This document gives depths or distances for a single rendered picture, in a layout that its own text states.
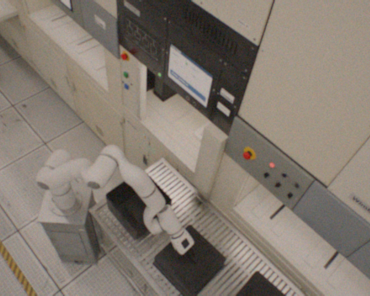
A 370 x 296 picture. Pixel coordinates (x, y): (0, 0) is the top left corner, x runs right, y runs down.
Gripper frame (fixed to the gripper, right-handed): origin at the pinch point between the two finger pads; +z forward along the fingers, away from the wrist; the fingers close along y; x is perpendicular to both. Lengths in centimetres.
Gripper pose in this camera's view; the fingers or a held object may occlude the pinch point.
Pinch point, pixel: (190, 254)
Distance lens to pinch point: 202.9
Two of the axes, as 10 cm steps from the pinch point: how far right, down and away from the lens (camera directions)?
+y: 7.0, -5.4, 4.7
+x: -5.6, -0.1, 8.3
